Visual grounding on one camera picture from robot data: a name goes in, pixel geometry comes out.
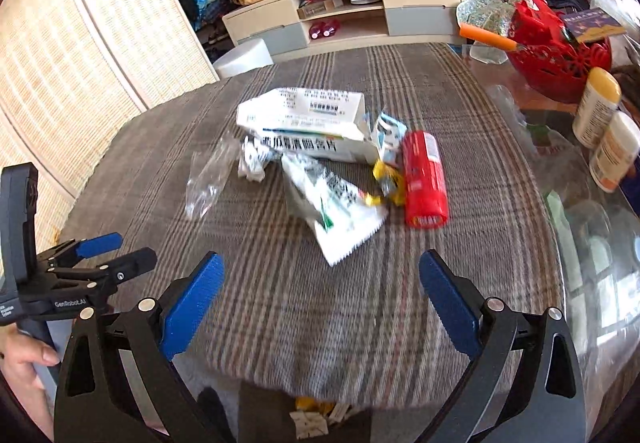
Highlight green white medicine box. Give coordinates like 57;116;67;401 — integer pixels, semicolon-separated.
288;403;352;441

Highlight clear plastic bag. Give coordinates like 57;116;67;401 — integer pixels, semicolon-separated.
184;131;240;221

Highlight silver foil sachet wrapper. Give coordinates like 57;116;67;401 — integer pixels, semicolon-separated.
280;153;388;267

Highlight yellow paper bag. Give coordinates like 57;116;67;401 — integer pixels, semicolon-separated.
295;397;335;417

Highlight left hand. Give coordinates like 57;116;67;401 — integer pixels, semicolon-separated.
1;324;60;441

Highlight grey plaid tablecloth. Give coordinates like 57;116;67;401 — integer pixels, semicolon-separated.
63;44;565;408

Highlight red cylindrical box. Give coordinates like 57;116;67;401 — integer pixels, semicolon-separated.
402;130;449;229

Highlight crumpled white paper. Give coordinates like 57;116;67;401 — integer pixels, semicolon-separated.
238;137;278;182

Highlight woven bamboo folding screen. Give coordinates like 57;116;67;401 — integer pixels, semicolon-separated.
1;0;217;247

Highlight white blue medicine box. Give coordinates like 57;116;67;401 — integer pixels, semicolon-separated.
254;130;378;166

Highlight yellow capped white bottle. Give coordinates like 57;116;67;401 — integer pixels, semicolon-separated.
572;67;622;150

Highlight white round stool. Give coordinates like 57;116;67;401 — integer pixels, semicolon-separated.
213;38;273;79

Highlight red plastic basket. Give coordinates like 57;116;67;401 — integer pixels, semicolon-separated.
508;0;612;104

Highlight purple book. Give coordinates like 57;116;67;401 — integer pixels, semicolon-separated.
561;8;627;44

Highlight green patterned cloth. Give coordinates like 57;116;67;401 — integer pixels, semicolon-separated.
456;0;518;37

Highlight beige grey TV cabinet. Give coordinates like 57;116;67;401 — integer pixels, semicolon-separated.
224;0;464;62

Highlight orange handled tool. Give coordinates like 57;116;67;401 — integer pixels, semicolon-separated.
459;23;518;52

